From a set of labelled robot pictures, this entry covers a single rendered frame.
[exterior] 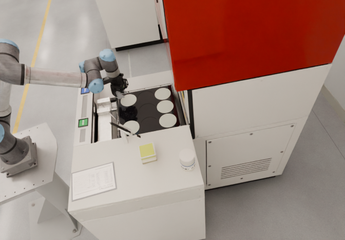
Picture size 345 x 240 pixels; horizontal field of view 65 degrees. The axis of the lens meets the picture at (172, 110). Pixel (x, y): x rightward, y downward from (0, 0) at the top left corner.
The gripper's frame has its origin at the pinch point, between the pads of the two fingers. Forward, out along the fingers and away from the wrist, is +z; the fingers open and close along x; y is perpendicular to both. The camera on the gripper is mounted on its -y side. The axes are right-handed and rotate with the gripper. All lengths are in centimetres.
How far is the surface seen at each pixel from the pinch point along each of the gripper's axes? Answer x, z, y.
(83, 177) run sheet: -56, -6, 9
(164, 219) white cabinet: -55, 29, 45
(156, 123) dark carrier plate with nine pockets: -12.8, 1.4, 29.3
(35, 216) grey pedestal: -65, 90, -70
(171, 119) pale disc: -8.4, 1.4, 36.9
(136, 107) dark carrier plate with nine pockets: -4.7, 1.3, 13.3
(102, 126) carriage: -21.2, 3.3, -2.2
